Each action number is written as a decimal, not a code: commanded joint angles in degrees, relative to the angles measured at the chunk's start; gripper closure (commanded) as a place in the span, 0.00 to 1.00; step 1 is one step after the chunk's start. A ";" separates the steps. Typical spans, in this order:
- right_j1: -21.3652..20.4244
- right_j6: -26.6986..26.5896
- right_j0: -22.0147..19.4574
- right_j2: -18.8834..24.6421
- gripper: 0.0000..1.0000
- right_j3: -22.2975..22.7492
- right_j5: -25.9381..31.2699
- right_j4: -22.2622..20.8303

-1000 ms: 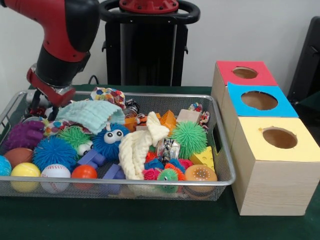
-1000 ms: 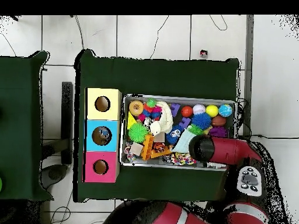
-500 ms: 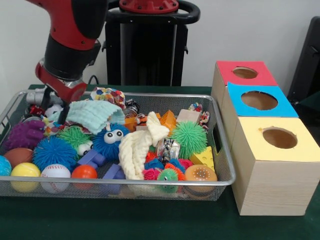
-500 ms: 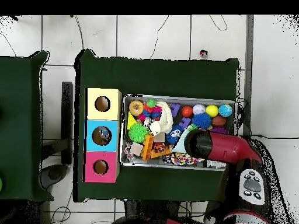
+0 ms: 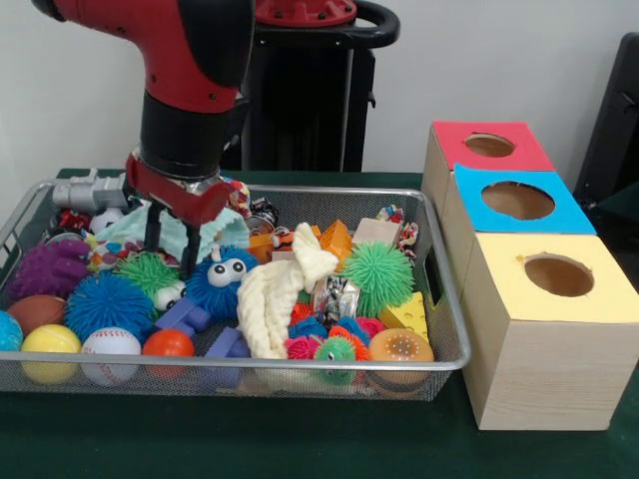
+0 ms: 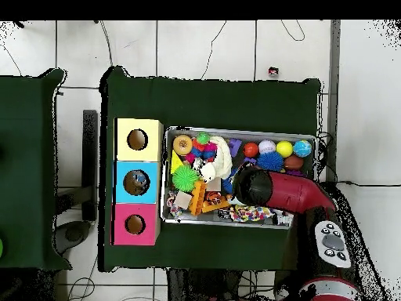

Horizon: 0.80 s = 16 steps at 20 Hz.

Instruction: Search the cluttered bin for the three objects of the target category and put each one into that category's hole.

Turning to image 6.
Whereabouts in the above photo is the white baseball toy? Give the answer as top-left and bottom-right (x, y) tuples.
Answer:
(258, 139), (276, 155)

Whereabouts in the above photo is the red orange ball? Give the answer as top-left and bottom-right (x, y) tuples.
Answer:
(243, 141), (260, 158)

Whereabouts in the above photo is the wooden box with three holes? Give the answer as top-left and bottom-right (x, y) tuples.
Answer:
(110, 118), (164, 246)

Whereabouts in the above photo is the plain blue spiky ball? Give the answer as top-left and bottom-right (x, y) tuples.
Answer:
(256, 151), (284, 172)

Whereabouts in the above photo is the orange plastic toy block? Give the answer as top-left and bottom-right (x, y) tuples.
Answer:
(188, 180), (208, 216)

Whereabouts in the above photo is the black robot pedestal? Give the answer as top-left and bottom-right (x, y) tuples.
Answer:
(165, 268), (244, 301)

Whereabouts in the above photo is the cream knitted cloth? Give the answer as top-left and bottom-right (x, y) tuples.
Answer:
(200, 136), (233, 184)

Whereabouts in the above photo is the wire mesh bin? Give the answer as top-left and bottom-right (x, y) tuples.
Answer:
(160, 126), (316, 231)

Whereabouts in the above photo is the purple plastic toy block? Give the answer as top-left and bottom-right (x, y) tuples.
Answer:
(227, 138), (243, 158)

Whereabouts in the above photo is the toy burger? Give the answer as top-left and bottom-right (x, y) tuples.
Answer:
(172, 134), (193, 157)

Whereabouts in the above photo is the black upright panel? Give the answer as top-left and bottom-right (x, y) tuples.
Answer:
(81, 109), (99, 222)

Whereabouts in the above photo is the dark green table cloth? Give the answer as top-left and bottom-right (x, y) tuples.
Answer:
(99, 66), (322, 272)

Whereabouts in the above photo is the globe print ball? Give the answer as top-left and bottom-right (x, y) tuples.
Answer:
(293, 140), (312, 158)

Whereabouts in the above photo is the brown toy football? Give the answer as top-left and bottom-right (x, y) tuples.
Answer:
(284, 154), (305, 171)

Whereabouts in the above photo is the yellow ball toy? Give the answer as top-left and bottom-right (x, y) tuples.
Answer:
(276, 140), (294, 158)

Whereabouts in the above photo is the dark green side table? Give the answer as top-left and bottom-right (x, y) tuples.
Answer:
(0, 68), (73, 270)

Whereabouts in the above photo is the plain green spiky ball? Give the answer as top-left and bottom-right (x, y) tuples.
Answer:
(172, 165), (201, 193)

